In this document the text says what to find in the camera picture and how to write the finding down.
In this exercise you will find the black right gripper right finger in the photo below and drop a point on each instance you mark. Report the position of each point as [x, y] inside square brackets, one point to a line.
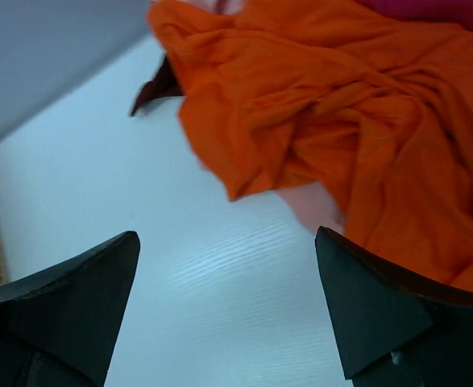
[393, 327]

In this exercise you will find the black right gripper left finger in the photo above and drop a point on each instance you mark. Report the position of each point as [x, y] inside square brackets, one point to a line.
[59, 326]

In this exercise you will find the orange t-shirt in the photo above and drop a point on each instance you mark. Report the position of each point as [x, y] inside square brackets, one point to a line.
[377, 110]

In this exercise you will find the dark maroon t-shirt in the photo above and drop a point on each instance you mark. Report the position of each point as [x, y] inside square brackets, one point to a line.
[163, 85]

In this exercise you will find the magenta t-shirt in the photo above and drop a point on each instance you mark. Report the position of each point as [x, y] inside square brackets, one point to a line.
[458, 12]

